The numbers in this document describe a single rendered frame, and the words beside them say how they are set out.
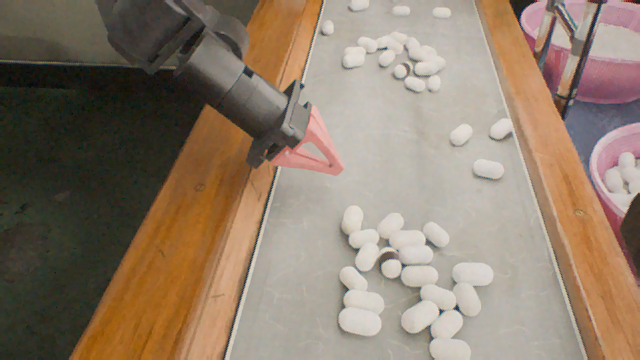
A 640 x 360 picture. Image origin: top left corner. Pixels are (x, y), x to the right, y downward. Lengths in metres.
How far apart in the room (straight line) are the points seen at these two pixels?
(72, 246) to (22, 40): 1.10
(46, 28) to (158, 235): 2.00
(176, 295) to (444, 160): 0.37
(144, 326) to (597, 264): 0.41
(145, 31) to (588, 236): 0.47
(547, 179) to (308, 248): 0.28
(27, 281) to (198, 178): 1.14
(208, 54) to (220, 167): 0.15
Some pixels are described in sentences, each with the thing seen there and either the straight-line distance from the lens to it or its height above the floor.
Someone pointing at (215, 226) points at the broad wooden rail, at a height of 0.76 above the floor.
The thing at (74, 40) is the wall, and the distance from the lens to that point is 2.48.
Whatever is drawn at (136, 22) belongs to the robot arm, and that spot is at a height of 0.94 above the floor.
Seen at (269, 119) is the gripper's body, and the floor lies 0.85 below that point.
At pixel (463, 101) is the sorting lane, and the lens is 0.82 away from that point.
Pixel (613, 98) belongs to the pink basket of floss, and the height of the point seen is 0.69.
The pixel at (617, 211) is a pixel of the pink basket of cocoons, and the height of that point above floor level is 0.77.
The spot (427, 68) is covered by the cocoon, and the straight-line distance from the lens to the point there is 0.87.
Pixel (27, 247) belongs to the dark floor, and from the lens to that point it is 1.82.
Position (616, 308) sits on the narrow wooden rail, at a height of 0.76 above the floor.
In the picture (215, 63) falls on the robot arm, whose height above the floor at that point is 0.90.
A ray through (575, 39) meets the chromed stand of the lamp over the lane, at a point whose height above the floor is 0.85.
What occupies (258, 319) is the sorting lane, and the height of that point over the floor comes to 0.74.
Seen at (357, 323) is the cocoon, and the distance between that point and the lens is 0.48.
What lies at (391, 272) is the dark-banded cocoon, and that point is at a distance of 0.52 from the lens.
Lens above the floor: 1.14
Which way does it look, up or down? 39 degrees down
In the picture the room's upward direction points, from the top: straight up
